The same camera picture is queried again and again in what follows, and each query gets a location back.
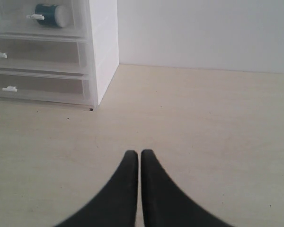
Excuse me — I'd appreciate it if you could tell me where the clear wide drawer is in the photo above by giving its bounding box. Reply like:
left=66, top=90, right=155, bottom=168
left=0, top=38, right=88, bottom=74
left=0, top=74, right=93, bottom=105

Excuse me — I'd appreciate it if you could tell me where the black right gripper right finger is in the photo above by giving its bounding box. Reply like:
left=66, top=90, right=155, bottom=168
left=141, top=149, right=230, bottom=227

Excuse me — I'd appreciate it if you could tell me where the white bottle teal label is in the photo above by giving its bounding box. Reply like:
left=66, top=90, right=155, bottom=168
left=35, top=3, right=71, bottom=28

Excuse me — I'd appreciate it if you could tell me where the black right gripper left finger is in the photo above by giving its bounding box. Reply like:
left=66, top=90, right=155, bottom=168
left=57, top=150, right=139, bottom=227

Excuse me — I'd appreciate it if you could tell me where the white plastic drawer cabinet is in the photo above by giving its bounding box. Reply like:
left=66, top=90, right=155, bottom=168
left=0, top=0, right=119, bottom=109

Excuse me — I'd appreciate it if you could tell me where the clear middle wide drawer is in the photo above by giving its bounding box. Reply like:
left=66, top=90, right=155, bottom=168
left=0, top=38, right=88, bottom=74

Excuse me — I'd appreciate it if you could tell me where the clear bottom wide drawer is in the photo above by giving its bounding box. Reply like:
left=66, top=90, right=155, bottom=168
left=0, top=74, right=93, bottom=105

